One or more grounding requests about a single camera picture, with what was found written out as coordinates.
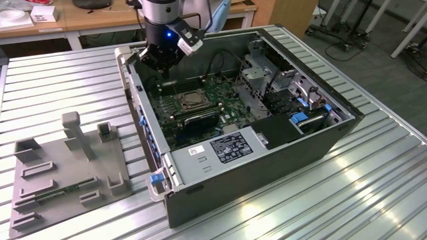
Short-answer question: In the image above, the silver green CPU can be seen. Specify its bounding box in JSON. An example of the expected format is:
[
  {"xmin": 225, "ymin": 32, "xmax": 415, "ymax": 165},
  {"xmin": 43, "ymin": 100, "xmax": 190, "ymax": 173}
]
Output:
[{"xmin": 185, "ymin": 92, "xmax": 205, "ymax": 105}]

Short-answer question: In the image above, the metal socket cover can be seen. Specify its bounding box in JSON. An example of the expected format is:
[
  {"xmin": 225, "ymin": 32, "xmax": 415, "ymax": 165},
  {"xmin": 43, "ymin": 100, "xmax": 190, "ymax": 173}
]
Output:
[{"xmin": 178, "ymin": 89, "xmax": 210, "ymax": 111}]

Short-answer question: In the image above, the CPU socket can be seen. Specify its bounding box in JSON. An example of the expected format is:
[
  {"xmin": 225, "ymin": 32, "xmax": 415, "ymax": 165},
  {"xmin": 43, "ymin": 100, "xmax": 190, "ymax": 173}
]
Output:
[{"xmin": 175, "ymin": 87, "xmax": 213, "ymax": 113}]

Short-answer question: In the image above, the black plastic drive cover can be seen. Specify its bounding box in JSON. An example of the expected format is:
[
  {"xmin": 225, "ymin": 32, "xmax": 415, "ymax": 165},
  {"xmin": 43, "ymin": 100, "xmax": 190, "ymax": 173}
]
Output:
[{"xmin": 250, "ymin": 116, "xmax": 303, "ymax": 150}]

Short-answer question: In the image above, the wooden desk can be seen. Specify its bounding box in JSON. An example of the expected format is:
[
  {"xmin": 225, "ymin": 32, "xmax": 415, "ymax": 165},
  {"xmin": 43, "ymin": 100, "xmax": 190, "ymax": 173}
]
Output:
[{"xmin": 0, "ymin": 0, "xmax": 261, "ymax": 51}]

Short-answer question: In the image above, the black monitor base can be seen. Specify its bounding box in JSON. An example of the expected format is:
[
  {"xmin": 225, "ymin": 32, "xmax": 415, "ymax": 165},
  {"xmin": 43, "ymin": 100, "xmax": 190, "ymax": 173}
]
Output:
[{"xmin": 73, "ymin": 0, "xmax": 114, "ymax": 10}]

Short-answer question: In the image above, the silver metal drive cage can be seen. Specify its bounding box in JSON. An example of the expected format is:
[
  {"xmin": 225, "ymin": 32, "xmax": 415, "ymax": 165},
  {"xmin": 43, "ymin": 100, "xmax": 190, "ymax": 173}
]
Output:
[{"xmin": 238, "ymin": 37, "xmax": 295, "ymax": 86}]

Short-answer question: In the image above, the black graphics card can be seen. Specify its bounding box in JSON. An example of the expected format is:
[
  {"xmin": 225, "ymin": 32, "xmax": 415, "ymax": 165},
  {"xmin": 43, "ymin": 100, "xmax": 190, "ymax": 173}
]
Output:
[{"xmin": 182, "ymin": 111, "xmax": 222, "ymax": 133}]

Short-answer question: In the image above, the green motherboard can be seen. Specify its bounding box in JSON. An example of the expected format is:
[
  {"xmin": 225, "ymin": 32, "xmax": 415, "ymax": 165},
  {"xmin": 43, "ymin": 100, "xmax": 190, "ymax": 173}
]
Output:
[{"xmin": 149, "ymin": 74, "xmax": 257, "ymax": 152}]

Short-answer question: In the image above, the white cardboard box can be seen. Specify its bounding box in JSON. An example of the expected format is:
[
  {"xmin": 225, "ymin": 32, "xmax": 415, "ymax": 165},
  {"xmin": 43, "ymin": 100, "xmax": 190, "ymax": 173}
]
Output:
[{"xmin": 30, "ymin": 6, "xmax": 61, "ymax": 24}]

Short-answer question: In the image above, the wooden cabinet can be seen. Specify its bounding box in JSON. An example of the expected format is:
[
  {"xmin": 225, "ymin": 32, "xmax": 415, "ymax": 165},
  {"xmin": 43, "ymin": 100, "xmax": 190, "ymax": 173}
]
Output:
[{"xmin": 269, "ymin": 0, "xmax": 318, "ymax": 40}]

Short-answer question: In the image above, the black power supply label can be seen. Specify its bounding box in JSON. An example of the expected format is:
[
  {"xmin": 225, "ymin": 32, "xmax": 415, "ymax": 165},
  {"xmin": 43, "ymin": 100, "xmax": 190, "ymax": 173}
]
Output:
[{"xmin": 209, "ymin": 131, "xmax": 254, "ymax": 165}]

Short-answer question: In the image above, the grey power supply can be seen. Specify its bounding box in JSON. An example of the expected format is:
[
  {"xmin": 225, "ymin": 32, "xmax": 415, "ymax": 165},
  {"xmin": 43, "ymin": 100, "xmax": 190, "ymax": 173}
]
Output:
[{"xmin": 163, "ymin": 125, "xmax": 270, "ymax": 195}]

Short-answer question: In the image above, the white round plastic dish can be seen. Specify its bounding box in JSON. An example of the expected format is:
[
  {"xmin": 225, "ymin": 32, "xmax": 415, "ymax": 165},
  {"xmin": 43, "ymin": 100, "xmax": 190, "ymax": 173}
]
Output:
[{"xmin": 0, "ymin": 8, "xmax": 35, "ymax": 28}]

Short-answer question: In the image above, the blue case latch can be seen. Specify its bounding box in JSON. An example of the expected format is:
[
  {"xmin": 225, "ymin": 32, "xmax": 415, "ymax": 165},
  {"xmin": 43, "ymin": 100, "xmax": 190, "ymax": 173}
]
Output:
[{"xmin": 150, "ymin": 174, "xmax": 166, "ymax": 187}]

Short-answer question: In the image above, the grey parts rack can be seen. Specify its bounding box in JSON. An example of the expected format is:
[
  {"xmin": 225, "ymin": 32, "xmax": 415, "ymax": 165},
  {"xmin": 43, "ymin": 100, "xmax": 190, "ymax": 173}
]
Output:
[{"xmin": 7, "ymin": 111, "xmax": 137, "ymax": 238}]

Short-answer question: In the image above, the dark grey PC case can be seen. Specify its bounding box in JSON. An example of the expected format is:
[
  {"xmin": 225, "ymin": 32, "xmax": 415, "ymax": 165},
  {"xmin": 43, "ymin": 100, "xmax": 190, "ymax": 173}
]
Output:
[{"xmin": 114, "ymin": 24, "xmax": 366, "ymax": 230}]

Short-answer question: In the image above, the black wheeled stand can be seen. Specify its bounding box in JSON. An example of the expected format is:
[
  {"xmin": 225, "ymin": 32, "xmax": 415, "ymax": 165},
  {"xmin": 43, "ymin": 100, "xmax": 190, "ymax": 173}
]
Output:
[{"xmin": 306, "ymin": 0, "xmax": 374, "ymax": 52}]

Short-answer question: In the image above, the green RAM stick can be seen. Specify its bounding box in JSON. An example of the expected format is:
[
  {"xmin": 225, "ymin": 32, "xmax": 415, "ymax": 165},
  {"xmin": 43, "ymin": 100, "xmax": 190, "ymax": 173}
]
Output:
[{"xmin": 32, "ymin": 183, "xmax": 85, "ymax": 201}]

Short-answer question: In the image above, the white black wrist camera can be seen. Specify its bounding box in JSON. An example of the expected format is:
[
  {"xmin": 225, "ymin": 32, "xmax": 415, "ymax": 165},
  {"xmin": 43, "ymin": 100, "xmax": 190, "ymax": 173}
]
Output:
[{"xmin": 166, "ymin": 18, "xmax": 206, "ymax": 56}]

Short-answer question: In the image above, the dark wire with black connector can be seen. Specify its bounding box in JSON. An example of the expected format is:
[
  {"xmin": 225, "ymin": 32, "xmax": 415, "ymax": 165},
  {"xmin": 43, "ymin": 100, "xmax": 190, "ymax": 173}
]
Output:
[{"xmin": 203, "ymin": 49, "xmax": 243, "ymax": 77}]

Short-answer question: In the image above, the black hanging cable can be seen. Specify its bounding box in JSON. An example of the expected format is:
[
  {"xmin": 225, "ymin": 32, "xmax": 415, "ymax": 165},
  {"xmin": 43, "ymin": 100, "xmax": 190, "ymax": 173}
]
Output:
[{"xmin": 134, "ymin": 6, "xmax": 149, "ymax": 35}]

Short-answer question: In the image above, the white table frame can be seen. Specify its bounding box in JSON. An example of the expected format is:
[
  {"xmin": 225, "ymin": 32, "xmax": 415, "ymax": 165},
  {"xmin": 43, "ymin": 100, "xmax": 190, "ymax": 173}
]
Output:
[
  {"xmin": 390, "ymin": 0, "xmax": 427, "ymax": 60},
  {"xmin": 322, "ymin": 0, "xmax": 391, "ymax": 35}
]

